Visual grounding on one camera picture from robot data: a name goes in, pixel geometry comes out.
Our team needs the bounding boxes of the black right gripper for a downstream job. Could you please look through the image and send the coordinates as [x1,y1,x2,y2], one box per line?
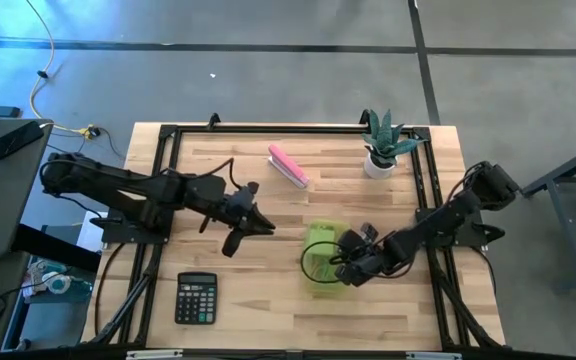
[334,228,410,288]

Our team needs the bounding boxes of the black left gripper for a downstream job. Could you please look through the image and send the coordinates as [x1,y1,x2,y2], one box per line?
[212,181,276,237]

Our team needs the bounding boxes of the yellow transparent pencil case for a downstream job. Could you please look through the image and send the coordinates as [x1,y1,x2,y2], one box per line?
[301,218,365,297]

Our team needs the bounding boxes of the black calculator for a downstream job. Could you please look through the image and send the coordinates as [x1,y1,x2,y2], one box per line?
[174,271,219,326]

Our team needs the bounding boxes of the green plant in white pot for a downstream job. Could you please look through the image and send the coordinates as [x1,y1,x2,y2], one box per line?
[360,108,425,180]

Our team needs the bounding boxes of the yellow power plug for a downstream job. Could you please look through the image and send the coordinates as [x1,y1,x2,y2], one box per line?
[78,124,103,141]

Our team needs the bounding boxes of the grey metal stand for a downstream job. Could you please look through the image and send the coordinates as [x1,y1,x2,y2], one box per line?
[521,137,576,292]

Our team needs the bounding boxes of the black table support beam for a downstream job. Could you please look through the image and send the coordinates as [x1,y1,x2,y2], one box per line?
[11,222,102,274]

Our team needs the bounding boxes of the grey side table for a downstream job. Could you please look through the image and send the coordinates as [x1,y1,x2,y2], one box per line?
[0,117,55,259]

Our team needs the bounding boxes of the black smartphone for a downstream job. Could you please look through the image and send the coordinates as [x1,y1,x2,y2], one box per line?
[0,120,46,161]

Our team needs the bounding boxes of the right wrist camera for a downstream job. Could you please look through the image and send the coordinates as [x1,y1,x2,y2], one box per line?
[359,222,381,242]

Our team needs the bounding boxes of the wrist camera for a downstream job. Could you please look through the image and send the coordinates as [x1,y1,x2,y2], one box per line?
[220,228,246,260]
[359,222,381,242]

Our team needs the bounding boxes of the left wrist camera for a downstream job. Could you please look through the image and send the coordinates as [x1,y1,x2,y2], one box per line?
[220,228,246,260]

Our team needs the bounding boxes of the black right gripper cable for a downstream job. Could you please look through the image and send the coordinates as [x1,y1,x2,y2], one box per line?
[299,240,350,286]

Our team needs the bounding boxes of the black aluminium table frame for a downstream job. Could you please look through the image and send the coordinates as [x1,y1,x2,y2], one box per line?
[85,122,507,351]

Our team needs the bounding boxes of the silver aluminium bracket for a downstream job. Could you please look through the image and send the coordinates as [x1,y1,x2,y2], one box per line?
[125,349,184,360]
[405,351,464,360]

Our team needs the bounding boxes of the cream floor cable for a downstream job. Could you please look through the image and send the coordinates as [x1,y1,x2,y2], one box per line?
[26,0,95,138]

